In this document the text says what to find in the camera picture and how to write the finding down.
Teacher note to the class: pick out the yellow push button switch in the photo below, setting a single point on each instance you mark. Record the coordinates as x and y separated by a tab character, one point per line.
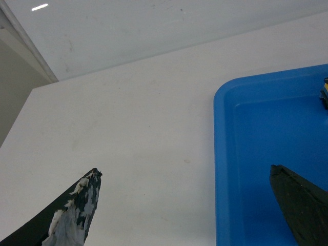
324	94

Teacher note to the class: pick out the white whiteboard panel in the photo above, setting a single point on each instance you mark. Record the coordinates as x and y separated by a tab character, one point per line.
73	38

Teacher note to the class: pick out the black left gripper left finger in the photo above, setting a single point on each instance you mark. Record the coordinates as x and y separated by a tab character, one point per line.
66	220

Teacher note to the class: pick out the blue plastic tray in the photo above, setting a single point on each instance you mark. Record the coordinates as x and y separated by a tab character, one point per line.
263	120

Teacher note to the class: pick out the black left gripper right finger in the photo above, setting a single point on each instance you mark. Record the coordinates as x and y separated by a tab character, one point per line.
303	205

